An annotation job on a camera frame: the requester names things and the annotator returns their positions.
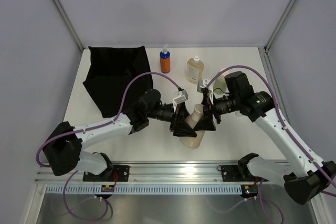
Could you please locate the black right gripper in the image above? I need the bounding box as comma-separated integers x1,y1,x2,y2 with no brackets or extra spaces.
194,92,240,131

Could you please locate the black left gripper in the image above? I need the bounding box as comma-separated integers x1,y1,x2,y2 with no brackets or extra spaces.
147,102,196,138

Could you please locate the beige pump bottle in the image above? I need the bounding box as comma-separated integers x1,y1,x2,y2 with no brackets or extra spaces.
180,104,205,149

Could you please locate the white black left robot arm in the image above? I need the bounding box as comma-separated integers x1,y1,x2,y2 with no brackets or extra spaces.
42,89,197,182

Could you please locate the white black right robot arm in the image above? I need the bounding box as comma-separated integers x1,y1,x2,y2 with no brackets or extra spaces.
195,71,335,205

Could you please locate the black canvas bag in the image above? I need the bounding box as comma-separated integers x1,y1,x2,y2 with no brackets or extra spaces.
83,46,151,118

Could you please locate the green bottle beige cap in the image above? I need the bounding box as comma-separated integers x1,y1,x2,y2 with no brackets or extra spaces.
213,73,227,95

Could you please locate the clear amber soap bottle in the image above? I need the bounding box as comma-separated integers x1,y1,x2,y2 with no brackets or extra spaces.
185,56,204,84

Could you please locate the orange blue spray bottle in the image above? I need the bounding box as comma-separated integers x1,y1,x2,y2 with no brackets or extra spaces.
160,44,171,73

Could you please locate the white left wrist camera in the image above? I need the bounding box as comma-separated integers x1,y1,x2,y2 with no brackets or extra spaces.
172,89,188,106

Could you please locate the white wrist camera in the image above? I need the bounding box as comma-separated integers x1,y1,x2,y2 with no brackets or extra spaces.
172,89,188,106
197,79,209,93

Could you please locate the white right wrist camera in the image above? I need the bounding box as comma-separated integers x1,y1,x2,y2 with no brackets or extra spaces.
197,79,209,93

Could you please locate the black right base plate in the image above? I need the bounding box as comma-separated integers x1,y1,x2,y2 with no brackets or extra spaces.
217,165,254,182

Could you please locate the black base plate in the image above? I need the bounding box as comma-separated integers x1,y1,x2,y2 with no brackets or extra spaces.
217,165,254,182
83,165,130,182

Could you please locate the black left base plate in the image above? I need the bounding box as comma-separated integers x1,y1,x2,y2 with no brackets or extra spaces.
83,165,130,182

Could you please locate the white slotted cable duct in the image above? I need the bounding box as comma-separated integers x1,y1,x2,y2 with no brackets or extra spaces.
46,184,242,195

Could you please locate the right aluminium corner post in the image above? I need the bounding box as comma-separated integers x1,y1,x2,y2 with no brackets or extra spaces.
264,0,298,53

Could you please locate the aluminium corner post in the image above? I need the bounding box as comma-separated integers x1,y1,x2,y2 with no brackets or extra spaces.
51,0,85,52
264,0,298,53

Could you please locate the left aluminium corner post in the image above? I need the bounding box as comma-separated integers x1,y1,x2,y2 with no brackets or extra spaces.
51,0,85,52

